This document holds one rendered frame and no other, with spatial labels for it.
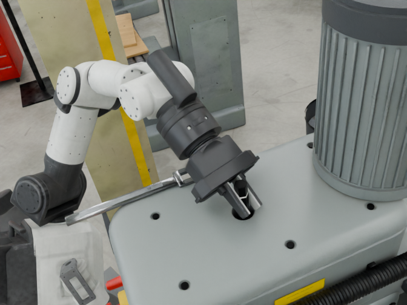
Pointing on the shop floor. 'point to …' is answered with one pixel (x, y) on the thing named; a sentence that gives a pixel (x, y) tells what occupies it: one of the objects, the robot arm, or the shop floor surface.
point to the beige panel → (50, 32)
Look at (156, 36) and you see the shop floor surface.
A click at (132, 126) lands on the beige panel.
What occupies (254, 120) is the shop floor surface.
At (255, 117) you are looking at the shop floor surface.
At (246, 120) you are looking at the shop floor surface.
